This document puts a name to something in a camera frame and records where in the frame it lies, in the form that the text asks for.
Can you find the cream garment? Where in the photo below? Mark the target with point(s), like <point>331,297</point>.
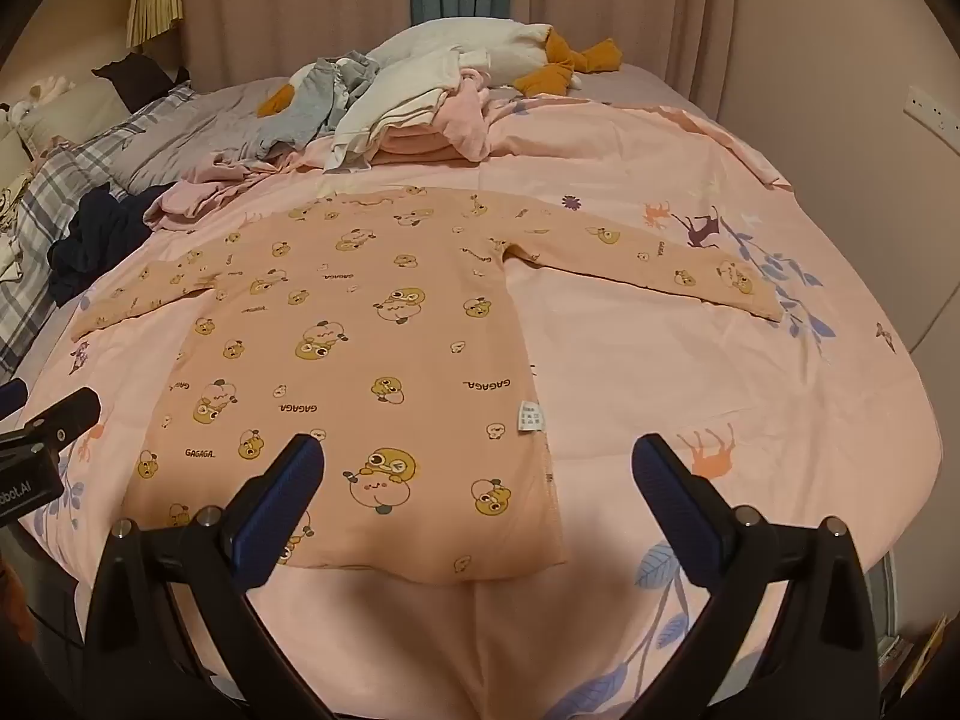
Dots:
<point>390,101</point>

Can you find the folded pink garment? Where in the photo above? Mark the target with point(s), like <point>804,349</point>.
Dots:
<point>465,120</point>

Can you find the orange cartoon print shirt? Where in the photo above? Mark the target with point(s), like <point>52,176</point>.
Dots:
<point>375,360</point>

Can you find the white goose plush toy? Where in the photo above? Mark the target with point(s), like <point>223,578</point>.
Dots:
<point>480,41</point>

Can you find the dark navy garment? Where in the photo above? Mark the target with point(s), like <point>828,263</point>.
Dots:
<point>97,240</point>

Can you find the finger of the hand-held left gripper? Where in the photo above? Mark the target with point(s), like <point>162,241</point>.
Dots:
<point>11,399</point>
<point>64,420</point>

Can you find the crumpled pale pink garment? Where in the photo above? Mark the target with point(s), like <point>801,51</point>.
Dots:
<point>195,199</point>

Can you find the small white plush toy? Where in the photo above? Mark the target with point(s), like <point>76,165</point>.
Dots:
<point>45,90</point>

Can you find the grey garment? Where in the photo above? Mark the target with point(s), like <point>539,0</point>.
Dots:
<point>300,120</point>

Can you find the black cloth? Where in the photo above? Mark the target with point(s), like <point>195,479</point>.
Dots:
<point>139,79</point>

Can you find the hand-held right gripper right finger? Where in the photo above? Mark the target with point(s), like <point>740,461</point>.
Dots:
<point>667,510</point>

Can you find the cream printed cloth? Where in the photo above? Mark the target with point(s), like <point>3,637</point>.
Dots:
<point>11,240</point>

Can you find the white wall socket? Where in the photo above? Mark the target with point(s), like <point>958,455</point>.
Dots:
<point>934,109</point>

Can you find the plaid grey pillow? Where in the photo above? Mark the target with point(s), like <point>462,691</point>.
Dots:
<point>45,187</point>

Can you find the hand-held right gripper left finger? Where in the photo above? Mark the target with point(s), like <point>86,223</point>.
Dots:
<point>285,510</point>

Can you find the pink animal print blanket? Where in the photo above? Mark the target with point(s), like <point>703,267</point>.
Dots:
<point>675,360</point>

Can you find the pile of crumpled clothes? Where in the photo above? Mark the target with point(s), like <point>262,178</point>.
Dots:
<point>210,120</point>

